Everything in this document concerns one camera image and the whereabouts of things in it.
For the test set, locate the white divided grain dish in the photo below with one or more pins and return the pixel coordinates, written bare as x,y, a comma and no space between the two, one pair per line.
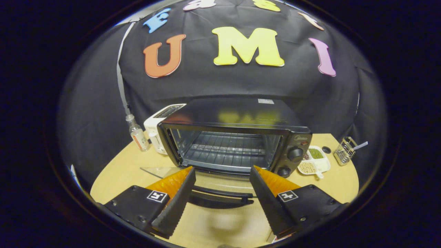
315,162

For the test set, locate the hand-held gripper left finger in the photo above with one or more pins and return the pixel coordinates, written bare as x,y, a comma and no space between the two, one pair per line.
177,203

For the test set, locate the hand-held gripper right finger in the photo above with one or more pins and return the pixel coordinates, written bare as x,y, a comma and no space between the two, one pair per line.
267,201

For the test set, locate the clear bottle with orange label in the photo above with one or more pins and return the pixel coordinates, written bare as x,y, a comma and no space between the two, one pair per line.
139,137

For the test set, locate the small black round disc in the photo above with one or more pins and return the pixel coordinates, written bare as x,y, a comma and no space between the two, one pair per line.
326,150

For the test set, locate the black toaster oven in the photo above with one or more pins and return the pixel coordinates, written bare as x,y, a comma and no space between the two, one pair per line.
234,113

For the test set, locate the white bread toaster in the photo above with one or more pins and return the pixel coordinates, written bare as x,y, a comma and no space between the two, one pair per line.
151,127

